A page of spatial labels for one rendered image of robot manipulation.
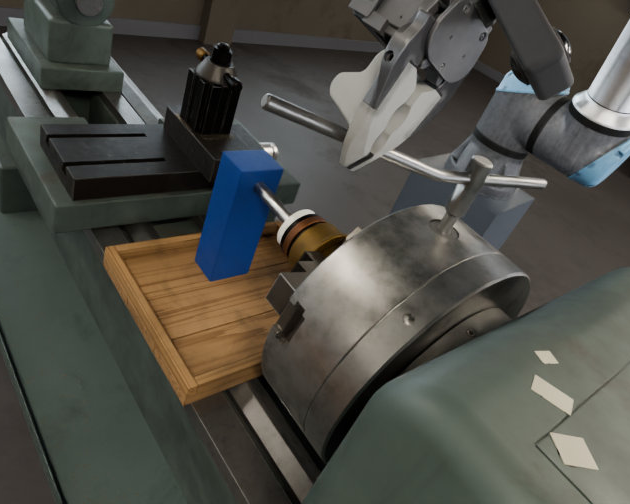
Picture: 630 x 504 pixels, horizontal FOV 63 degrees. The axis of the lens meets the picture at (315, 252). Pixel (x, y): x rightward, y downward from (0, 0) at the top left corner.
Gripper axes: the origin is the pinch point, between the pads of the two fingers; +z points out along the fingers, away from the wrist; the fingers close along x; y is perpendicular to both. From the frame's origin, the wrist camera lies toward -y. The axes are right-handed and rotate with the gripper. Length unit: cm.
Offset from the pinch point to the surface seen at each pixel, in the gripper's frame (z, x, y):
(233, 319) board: 34.9, -27.7, 20.0
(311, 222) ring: 12.5, -21.6, 14.9
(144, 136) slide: 26, -27, 64
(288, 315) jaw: 18.0, -9.1, 1.7
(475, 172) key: -4.9, -13.1, -2.7
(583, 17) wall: -270, -656, 298
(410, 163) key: -2.0, -6.3, -0.3
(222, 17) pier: 2, -255, 378
